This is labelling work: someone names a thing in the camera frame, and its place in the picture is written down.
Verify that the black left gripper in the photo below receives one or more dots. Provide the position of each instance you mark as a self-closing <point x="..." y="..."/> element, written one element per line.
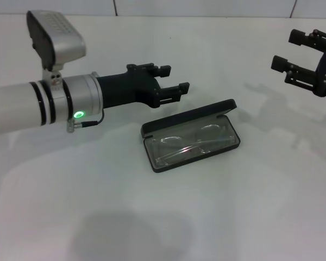
<point x="125" y="87"/>

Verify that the black glasses case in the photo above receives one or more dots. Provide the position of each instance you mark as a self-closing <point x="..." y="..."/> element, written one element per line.
<point x="190" y="114"/>

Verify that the clear white glasses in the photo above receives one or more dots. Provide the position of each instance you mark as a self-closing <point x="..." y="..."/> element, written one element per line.
<point x="184" y="149"/>

